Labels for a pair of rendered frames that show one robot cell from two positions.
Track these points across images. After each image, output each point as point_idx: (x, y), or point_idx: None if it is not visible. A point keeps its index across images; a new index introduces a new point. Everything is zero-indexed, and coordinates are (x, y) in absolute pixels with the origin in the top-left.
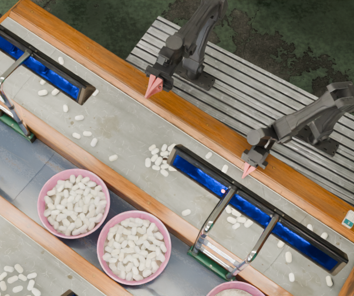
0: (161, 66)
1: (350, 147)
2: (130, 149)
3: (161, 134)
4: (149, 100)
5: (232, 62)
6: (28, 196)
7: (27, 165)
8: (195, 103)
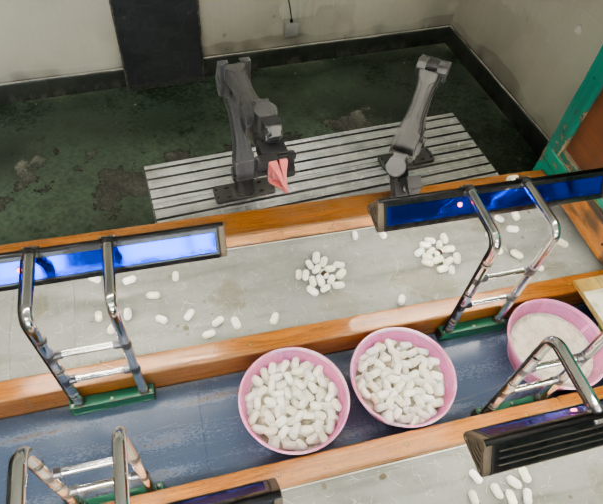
0: (270, 147)
1: (435, 144)
2: (279, 296)
3: (289, 256)
4: (243, 235)
5: None
6: (222, 457)
7: (180, 427)
8: None
